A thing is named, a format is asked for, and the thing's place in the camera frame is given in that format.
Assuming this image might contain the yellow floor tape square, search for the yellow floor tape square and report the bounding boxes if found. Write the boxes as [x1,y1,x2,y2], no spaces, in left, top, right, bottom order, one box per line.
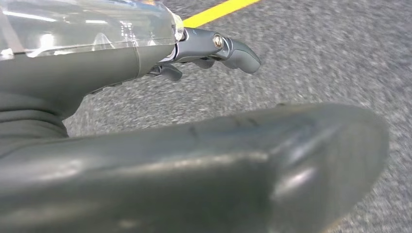
[183,0,261,29]

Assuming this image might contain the robot left arm ribbed sleeve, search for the robot left arm ribbed sleeve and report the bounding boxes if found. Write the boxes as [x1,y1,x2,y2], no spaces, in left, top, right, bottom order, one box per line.
[0,109,70,158]

